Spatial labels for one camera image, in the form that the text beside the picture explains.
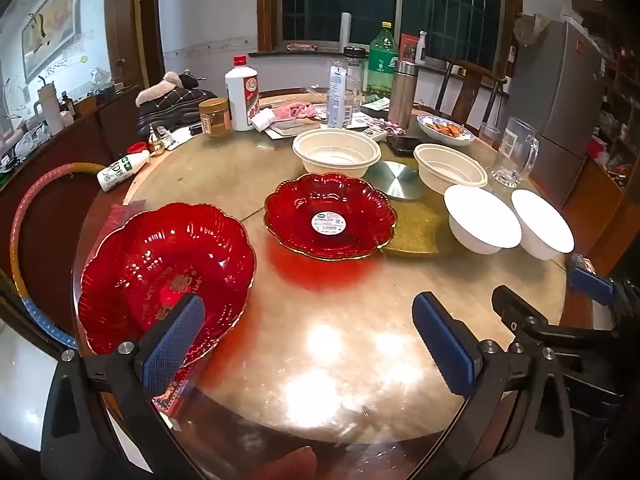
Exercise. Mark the brown glass bottle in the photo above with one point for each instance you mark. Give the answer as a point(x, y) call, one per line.
point(67, 105)

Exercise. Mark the small drinking glass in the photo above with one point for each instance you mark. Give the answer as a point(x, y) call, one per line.
point(489, 135)

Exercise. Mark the small white device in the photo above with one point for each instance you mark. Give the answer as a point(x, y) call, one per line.
point(377, 133)

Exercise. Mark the red printed box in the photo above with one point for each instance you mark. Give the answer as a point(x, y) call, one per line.
point(408, 47)

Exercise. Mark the white foam bowl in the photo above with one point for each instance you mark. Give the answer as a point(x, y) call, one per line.
point(542, 222)
point(480, 220)

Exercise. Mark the cream plastic bowl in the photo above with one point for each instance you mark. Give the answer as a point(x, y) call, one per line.
point(450, 165)
point(335, 147)

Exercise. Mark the white milk drink bottle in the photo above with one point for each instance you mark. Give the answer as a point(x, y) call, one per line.
point(117, 172)

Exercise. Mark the multicolour hula hoop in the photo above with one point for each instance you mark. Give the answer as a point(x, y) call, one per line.
point(22, 240)

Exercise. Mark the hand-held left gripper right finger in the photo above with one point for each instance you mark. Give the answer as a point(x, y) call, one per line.
point(445, 345)

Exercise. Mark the red scalloped plate white sticker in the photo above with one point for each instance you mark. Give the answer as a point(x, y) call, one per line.
point(300, 210)

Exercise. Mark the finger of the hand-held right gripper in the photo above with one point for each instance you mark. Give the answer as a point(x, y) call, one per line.
point(515, 312)
point(592, 286)

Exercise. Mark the blue white plate with food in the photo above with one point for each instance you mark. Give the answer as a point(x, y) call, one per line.
point(445, 130)

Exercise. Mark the dark quilted coat fur collar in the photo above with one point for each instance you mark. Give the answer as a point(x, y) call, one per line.
point(175, 102)

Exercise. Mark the pink cloth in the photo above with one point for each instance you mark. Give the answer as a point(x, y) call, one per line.
point(295, 110)

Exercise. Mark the black phone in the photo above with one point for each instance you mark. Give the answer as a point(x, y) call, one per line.
point(405, 145)

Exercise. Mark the grey refrigerator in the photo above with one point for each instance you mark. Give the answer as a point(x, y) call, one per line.
point(560, 105)

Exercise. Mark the white liquor bottle red cap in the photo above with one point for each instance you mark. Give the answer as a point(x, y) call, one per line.
point(241, 95)

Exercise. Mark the pink beaded band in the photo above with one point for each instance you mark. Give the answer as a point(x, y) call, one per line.
point(394, 127)

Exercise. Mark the white printed tube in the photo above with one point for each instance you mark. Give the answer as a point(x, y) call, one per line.
point(167, 137)

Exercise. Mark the steel thermos flask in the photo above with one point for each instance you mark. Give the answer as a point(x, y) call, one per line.
point(402, 95)

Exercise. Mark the red scalloped glass plate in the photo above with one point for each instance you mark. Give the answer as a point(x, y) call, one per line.
point(165, 255)

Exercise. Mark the red packet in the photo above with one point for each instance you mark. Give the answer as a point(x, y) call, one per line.
point(172, 395)

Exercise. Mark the framed wall painting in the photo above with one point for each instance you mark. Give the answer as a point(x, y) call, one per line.
point(50, 25)

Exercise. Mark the wooden chair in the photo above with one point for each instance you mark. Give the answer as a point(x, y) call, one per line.
point(470, 90)

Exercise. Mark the clear jar black lid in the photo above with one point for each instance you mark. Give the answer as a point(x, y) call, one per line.
point(355, 77)

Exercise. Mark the clear water bottle blue label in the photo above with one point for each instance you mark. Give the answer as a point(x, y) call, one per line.
point(339, 95)

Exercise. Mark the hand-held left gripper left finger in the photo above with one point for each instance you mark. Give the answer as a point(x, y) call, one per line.
point(172, 340)

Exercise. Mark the gold perfume bottle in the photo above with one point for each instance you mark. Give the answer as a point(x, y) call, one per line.
point(156, 142)

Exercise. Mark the cluttered wooden shelf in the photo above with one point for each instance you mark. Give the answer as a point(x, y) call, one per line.
point(620, 85)

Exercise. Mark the dark window wooden frame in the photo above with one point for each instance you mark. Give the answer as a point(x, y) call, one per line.
point(380, 0)

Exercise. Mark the gold glitter turntable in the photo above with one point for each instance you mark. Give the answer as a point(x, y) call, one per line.
point(415, 235)

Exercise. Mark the peanut butter jar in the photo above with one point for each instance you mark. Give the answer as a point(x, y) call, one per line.
point(215, 117)

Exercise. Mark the green plastic bottle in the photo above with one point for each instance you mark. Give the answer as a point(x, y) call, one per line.
point(382, 65)

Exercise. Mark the dark wooden sideboard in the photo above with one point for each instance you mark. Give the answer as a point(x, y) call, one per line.
point(120, 115)

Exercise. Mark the glass beer mug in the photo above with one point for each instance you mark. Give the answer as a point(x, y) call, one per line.
point(515, 152)

